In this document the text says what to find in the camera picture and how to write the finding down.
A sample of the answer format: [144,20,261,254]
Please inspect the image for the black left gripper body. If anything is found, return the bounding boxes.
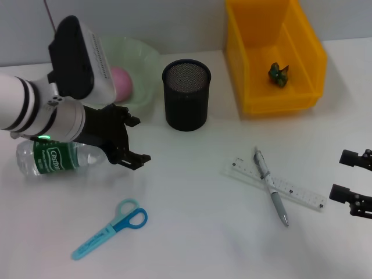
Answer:
[77,103,130,163]

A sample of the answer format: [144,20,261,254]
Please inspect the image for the blue teal scissors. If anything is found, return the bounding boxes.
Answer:
[71,198,148,261]

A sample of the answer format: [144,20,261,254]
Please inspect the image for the yellow plastic bin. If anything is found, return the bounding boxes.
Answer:
[224,0,328,115]

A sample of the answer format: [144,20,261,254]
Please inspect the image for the translucent green fruit plate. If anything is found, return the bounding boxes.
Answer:
[98,36,161,117]

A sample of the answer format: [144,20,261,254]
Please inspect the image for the green plastic wrapper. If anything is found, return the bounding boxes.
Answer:
[267,62,290,88]

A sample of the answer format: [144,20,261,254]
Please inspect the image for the transparent plastic ruler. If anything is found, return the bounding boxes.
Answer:
[225,156,327,212]

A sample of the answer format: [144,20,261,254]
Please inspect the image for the black mesh pen holder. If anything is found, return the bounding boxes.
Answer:
[162,59,212,132]

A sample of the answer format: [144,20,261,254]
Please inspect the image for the white grey ballpoint pen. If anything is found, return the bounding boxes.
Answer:
[253,146,289,227]

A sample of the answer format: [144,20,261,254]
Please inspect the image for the pink peach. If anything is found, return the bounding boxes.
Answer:
[109,66,134,102]

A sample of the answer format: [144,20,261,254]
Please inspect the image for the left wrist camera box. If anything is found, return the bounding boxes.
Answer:
[48,15,117,105]

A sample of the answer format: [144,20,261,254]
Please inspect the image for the clear green-label water bottle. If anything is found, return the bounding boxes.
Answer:
[16,139,107,178]

